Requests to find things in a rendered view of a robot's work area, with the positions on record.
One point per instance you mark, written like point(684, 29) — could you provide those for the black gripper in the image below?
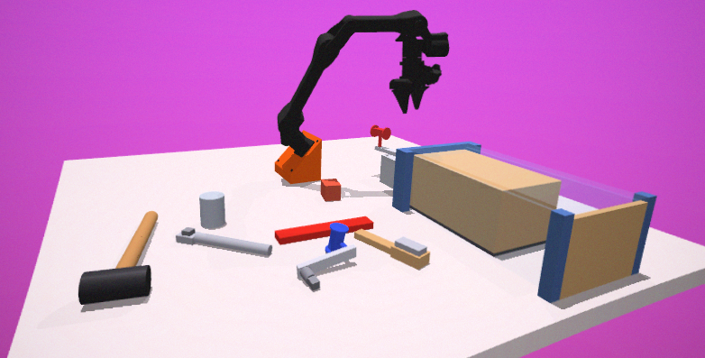
point(406, 85)

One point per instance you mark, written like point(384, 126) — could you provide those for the black mallet with wooden handle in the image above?
point(125, 281)

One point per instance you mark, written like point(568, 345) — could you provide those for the wooden brush with grey bristles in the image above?
point(404, 250)

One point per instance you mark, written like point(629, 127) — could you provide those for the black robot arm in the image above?
point(328, 45)

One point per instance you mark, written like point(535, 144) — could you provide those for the grey metal rod with square end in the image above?
point(190, 236)

